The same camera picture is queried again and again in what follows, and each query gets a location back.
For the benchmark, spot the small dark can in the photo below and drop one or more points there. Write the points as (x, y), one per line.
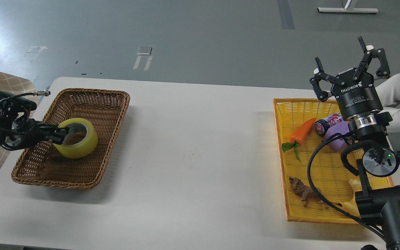
(321, 126)

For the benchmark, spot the orange toy carrot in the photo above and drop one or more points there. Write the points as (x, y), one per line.
(298, 138)

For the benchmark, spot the white metal stand base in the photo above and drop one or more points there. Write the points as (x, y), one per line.
(348, 7)

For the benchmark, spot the yellow tape roll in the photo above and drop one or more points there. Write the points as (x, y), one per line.
(82, 148)

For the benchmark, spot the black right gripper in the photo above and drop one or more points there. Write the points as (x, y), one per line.
(358, 95)

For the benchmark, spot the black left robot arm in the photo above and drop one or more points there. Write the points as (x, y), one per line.
(16, 107)

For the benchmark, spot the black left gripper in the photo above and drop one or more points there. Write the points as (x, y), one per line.
(27, 134)

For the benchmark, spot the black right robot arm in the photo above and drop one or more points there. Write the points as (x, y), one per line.
(368, 156)

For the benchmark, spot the yellow toy croissant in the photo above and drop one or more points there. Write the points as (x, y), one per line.
(351, 206)

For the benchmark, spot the yellow plastic basket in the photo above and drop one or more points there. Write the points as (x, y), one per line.
(327, 171)

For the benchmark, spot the brown wicker basket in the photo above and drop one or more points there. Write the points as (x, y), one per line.
(44, 165)

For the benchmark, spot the brown toy lion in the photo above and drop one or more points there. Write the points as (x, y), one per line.
(304, 192)

